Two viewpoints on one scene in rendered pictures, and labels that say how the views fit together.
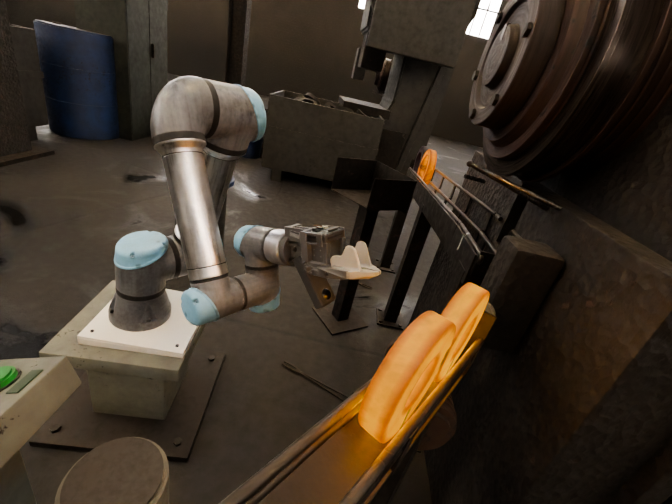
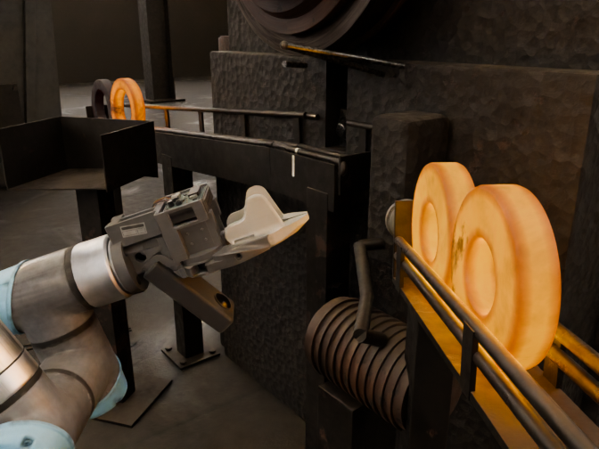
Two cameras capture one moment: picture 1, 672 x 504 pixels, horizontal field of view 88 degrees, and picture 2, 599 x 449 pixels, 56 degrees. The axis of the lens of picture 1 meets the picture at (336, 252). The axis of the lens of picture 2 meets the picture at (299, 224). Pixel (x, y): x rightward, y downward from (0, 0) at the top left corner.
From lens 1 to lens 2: 30 cm
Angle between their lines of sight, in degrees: 34
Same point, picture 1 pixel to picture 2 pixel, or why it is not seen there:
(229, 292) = (64, 395)
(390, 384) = (544, 268)
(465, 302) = (459, 178)
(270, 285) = (105, 351)
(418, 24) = not seen: outside the picture
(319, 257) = (203, 241)
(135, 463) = not seen: outside the picture
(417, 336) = (521, 203)
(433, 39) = not seen: outside the picture
